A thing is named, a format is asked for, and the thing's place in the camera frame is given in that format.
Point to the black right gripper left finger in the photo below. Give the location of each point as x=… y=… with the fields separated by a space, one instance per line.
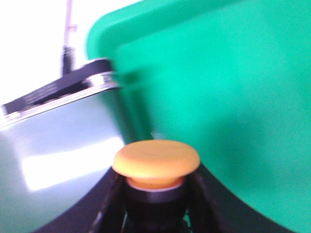
x=101 y=210

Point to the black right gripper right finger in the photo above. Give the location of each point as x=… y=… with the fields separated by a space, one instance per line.
x=213 y=208

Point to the yellow mushroom push button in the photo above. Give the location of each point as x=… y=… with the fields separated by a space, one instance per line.
x=155 y=173

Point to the green conveyor belt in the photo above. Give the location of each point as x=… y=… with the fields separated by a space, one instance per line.
x=52 y=155

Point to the green plastic bin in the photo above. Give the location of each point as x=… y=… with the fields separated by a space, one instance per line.
x=232 y=78

